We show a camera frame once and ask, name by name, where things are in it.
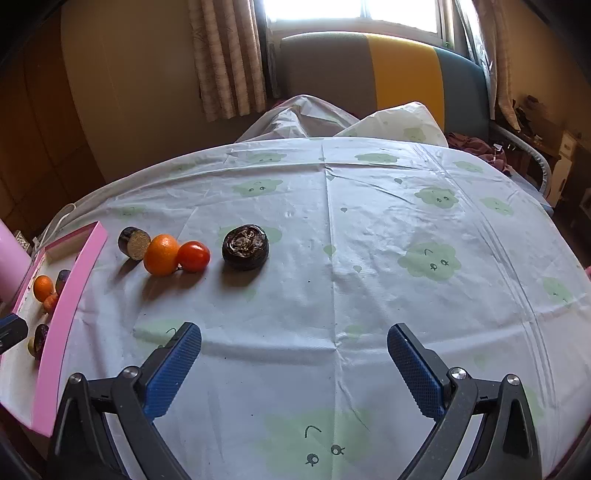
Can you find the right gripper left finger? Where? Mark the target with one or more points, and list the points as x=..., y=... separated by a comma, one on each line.
x=81, y=444

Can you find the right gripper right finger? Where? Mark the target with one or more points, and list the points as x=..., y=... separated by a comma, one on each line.
x=505, y=446

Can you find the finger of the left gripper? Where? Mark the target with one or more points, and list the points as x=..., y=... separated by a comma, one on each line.
x=13, y=330

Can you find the large brown kiwi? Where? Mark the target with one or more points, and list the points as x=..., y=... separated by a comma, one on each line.
x=36, y=343

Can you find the small orange carrot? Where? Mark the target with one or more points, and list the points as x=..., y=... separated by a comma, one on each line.
x=50, y=302

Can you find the orange mandarin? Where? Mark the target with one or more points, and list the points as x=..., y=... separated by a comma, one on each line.
x=43, y=287
x=160, y=258

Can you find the dark cut eggplant piece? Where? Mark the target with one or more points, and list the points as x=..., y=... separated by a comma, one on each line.
x=61, y=280

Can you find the red tomato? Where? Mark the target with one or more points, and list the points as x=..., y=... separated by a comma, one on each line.
x=193, y=257

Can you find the dark wrinkled passion fruit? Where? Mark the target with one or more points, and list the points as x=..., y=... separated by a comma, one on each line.
x=245, y=248

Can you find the pink electric kettle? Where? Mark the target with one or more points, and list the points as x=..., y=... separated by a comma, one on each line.
x=14, y=264

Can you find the pink rimmed white tray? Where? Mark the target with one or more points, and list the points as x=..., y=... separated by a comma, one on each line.
x=30, y=389

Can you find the white cloud-print tablecloth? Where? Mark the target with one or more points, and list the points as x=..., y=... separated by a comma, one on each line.
x=294, y=380

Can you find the white cloud-print pillow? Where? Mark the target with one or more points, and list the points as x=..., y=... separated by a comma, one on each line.
x=411, y=122

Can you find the beige patterned curtain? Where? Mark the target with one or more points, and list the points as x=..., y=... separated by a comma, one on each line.
x=227, y=58

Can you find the grey yellow blue headboard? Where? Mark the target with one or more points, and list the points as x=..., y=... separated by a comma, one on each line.
x=364, y=73

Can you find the right side sheer curtain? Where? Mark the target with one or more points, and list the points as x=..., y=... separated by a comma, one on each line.
x=485, y=27

